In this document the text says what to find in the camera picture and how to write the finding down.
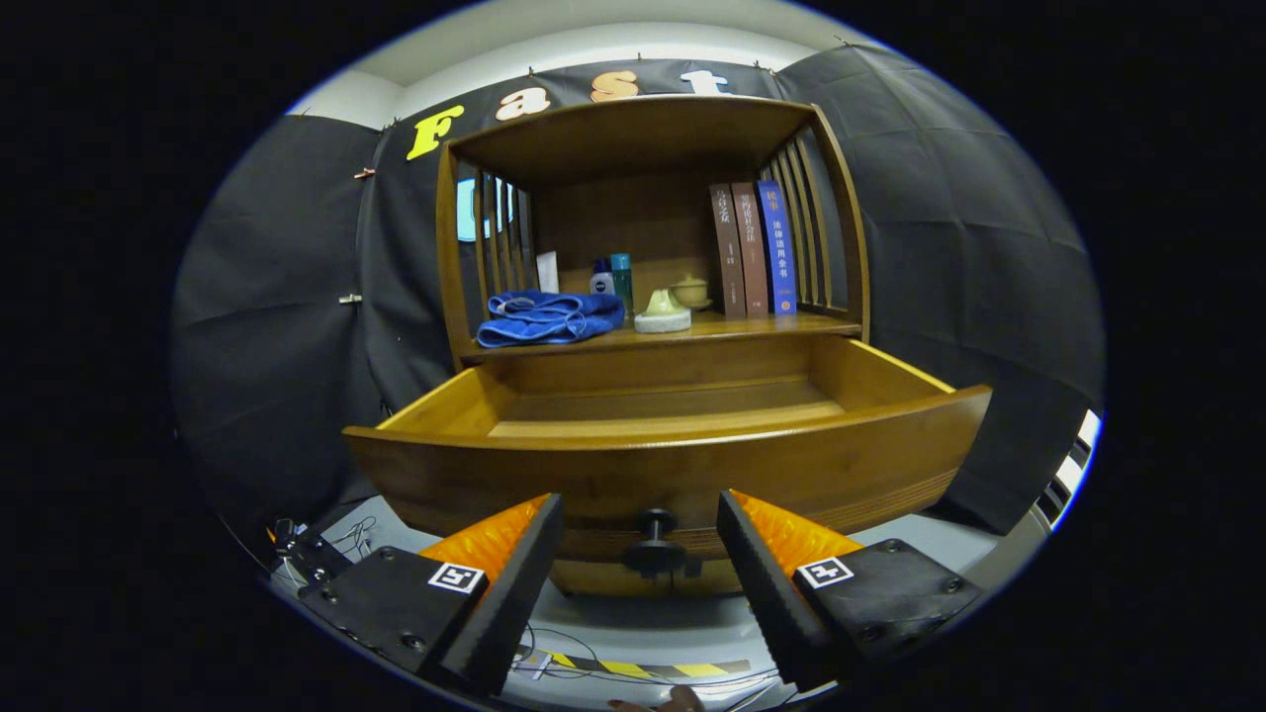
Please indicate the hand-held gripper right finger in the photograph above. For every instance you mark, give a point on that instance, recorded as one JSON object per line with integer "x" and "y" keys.
{"x": 767, "y": 593}

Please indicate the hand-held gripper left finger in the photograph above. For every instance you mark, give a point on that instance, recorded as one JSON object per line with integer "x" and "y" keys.
{"x": 514, "y": 603}

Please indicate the wooden drawer with black knob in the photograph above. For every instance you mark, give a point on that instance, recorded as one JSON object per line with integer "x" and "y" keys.
{"x": 692, "y": 465}

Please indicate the white soap dish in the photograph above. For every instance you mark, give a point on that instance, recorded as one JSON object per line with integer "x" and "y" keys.
{"x": 663, "y": 323}

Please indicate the green soap bar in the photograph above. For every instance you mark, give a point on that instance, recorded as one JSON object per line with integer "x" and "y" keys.
{"x": 664, "y": 302}

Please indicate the wooden countertop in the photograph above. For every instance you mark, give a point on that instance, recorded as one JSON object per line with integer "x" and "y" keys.
{"x": 752, "y": 324}

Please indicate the wooden cabinet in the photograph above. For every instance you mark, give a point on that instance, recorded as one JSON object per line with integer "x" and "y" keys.
{"x": 633, "y": 218}

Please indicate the yellow and black floor tape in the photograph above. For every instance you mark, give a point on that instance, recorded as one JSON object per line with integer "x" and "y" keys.
{"x": 692, "y": 669}

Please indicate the black electronic device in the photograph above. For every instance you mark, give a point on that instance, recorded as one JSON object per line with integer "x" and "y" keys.
{"x": 307, "y": 559}

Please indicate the folded blue towel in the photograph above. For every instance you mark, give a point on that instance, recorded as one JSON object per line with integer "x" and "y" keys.
{"x": 544, "y": 321}

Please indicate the beige lidded teacup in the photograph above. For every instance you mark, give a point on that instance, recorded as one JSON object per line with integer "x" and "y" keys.
{"x": 690, "y": 292}

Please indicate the white and blue lotion bottle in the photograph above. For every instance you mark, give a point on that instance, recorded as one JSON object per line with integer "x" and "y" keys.
{"x": 601, "y": 282}

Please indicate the small white box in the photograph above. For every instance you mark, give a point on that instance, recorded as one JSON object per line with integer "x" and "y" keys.
{"x": 548, "y": 272}

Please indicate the teal bottle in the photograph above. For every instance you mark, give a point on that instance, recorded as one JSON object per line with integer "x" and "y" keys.
{"x": 621, "y": 282}

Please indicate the blue book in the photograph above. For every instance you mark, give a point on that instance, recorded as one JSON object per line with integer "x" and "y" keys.
{"x": 777, "y": 247}

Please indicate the reddish brown book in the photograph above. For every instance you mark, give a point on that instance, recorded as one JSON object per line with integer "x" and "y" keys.
{"x": 752, "y": 247}

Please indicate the black backdrop cloth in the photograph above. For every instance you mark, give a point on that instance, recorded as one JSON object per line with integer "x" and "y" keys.
{"x": 989, "y": 247}

